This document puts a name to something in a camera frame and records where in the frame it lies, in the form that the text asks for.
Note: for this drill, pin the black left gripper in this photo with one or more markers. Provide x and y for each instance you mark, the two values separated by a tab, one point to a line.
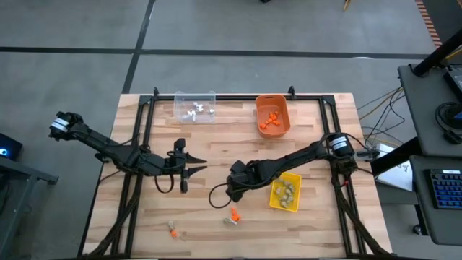
178	164

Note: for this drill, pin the black metal table frame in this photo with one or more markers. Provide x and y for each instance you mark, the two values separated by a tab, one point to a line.
234	97

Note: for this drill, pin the grey desk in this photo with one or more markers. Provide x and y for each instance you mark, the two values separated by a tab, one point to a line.
422	108
436	224

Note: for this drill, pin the clear plastic bin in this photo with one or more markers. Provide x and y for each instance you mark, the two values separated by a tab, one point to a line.
187	121

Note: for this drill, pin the black metal pole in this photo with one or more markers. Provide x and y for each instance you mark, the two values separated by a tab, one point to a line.
436	54

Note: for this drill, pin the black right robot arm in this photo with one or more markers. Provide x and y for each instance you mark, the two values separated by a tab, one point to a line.
299	157

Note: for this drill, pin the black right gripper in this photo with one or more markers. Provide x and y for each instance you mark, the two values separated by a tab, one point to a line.
242	177

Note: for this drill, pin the yellow plastic basket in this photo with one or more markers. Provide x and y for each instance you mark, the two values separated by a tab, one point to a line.
274	206

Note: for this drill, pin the black box with blue light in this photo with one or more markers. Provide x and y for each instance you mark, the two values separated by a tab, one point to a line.
11	148

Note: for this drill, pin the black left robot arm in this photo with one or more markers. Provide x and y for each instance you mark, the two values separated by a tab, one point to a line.
101	142

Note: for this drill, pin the black headset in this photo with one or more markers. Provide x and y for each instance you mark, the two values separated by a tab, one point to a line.
451	138

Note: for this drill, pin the orange plastic bin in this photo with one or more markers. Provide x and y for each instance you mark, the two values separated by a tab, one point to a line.
263	104

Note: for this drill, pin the backlit black keyboard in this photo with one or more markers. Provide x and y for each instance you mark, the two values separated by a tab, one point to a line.
447	189

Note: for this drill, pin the black caster wheel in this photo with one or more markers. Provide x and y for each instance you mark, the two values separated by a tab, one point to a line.
417	229

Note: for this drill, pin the black laptop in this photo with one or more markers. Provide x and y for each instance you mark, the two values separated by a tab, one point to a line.
456	81

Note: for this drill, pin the white paper sheet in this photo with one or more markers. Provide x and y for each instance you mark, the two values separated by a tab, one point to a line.
397	177

